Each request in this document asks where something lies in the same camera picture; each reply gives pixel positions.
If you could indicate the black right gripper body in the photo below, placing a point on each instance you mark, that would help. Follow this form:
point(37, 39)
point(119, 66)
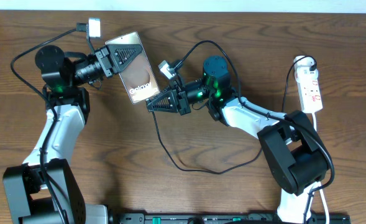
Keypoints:
point(181, 98)

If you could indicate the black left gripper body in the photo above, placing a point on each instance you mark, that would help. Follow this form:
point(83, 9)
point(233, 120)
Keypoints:
point(106, 63)

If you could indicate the Galaxy S25 Ultra smartphone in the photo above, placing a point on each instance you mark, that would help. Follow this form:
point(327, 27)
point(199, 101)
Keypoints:
point(138, 78)

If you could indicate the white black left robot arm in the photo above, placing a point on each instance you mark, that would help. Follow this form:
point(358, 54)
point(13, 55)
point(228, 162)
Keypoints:
point(43, 188)

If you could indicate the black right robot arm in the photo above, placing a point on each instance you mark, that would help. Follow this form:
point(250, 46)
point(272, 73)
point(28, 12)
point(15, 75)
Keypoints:
point(297, 158)

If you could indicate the white power strip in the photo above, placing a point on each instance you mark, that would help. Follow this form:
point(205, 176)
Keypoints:
point(306, 76)

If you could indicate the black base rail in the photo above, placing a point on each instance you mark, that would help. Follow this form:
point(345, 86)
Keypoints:
point(140, 218)

